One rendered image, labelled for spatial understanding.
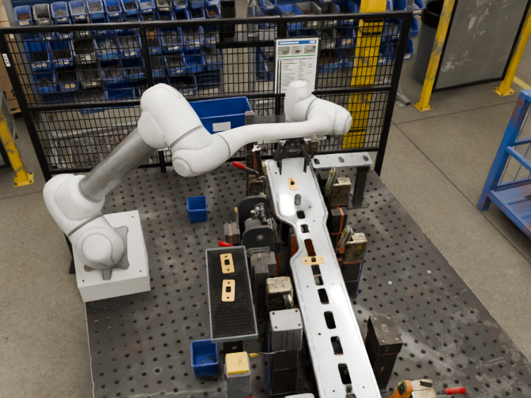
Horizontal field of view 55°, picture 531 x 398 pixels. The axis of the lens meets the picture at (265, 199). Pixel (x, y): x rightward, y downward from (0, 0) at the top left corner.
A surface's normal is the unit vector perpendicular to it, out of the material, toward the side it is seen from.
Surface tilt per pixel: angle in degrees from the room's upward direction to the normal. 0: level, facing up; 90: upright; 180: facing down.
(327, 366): 0
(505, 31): 91
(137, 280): 90
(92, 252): 50
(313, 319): 0
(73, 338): 0
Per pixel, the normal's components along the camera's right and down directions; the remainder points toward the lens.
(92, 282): 0.18, -0.09
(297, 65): 0.14, 0.65
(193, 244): 0.01, -0.76
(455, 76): 0.34, 0.63
